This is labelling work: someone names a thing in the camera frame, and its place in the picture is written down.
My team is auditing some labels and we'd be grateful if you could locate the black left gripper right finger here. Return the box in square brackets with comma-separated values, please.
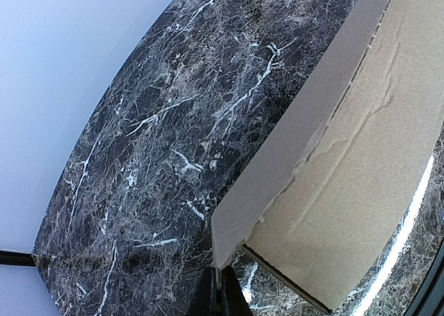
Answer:
[220, 266, 252, 316]

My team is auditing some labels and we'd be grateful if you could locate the brown cardboard box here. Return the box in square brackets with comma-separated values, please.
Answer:
[211, 0, 443, 310]

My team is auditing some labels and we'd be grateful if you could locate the black left frame post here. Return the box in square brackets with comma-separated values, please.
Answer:
[0, 250, 35, 267]

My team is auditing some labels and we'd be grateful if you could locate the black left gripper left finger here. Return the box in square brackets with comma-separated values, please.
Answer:
[186, 267, 217, 316]

